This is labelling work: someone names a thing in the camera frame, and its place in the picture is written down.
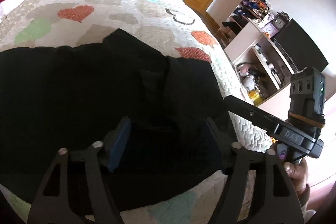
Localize black pants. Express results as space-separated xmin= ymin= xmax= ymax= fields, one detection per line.
xmin=1 ymin=30 xmax=237 ymax=211

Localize right hand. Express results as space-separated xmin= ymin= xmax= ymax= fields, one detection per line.
xmin=279 ymin=155 xmax=310 ymax=208

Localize white quilt with hearts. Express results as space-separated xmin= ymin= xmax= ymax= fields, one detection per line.
xmin=1 ymin=0 xmax=270 ymax=223

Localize ornate desk clock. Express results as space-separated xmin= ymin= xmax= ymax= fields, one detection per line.
xmin=272 ymin=11 xmax=291 ymax=31

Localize white shelving unit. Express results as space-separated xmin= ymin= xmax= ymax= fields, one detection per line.
xmin=216 ymin=0 xmax=299 ymax=119

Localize black television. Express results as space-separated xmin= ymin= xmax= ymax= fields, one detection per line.
xmin=272 ymin=19 xmax=329 ymax=72

